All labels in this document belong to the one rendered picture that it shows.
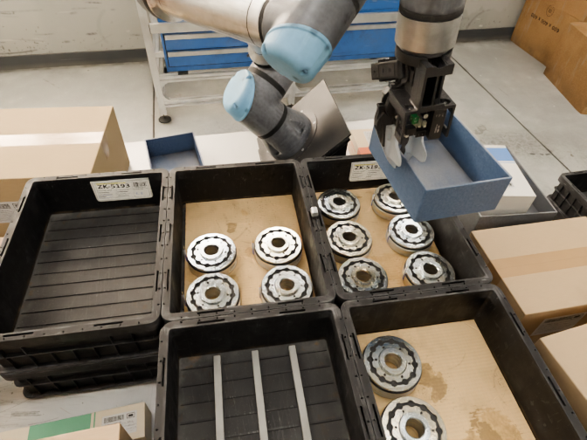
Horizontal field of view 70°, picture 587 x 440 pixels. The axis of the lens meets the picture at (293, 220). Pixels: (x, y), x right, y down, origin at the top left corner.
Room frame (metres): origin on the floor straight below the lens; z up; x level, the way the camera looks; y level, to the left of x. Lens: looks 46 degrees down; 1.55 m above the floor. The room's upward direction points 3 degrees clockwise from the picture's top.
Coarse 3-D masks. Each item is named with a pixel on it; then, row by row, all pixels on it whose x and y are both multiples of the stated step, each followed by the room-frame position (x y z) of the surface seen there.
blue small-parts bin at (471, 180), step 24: (456, 120) 0.67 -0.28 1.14; (432, 144) 0.68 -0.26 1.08; (456, 144) 0.65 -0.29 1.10; (480, 144) 0.60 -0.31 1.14; (384, 168) 0.59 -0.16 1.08; (408, 168) 0.52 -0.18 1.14; (432, 168) 0.60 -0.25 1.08; (456, 168) 0.61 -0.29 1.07; (480, 168) 0.57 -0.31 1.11; (504, 168) 0.53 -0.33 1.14; (408, 192) 0.51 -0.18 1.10; (432, 192) 0.47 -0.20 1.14; (456, 192) 0.48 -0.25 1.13; (480, 192) 0.50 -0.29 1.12; (504, 192) 0.51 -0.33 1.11; (432, 216) 0.48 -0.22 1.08
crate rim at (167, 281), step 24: (192, 168) 0.74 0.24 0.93; (216, 168) 0.75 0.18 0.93; (168, 192) 0.66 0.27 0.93; (168, 216) 0.59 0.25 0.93; (168, 240) 0.52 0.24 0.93; (168, 264) 0.47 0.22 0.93; (168, 288) 0.42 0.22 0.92; (168, 312) 0.37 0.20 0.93; (192, 312) 0.37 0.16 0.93; (216, 312) 0.37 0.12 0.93; (240, 312) 0.38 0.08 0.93
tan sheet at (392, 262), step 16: (320, 192) 0.79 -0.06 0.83; (352, 192) 0.80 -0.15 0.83; (368, 192) 0.80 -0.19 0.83; (368, 208) 0.75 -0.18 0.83; (368, 224) 0.69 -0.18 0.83; (384, 224) 0.69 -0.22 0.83; (384, 240) 0.64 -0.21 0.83; (384, 256) 0.60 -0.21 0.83; (400, 256) 0.60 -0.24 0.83; (400, 272) 0.55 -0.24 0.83
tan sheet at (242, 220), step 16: (192, 208) 0.71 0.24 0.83; (208, 208) 0.72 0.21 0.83; (224, 208) 0.72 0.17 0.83; (240, 208) 0.72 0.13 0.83; (256, 208) 0.72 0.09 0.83; (272, 208) 0.73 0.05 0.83; (288, 208) 0.73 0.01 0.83; (192, 224) 0.66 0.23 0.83; (208, 224) 0.66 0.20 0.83; (224, 224) 0.66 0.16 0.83; (240, 224) 0.67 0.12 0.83; (256, 224) 0.67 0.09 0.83; (272, 224) 0.67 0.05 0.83; (288, 224) 0.68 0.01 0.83; (192, 240) 0.61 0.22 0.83; (240, 240) 0.62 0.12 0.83; (240, 256) 0.57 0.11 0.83; (304, 256) 0.58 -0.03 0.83; (240, 272) 0.53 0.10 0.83; (256, 272) 0.53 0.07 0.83; (240, 288) 0.49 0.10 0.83; (256, 288) 0.49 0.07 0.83; (240, 304) 0.45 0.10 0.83
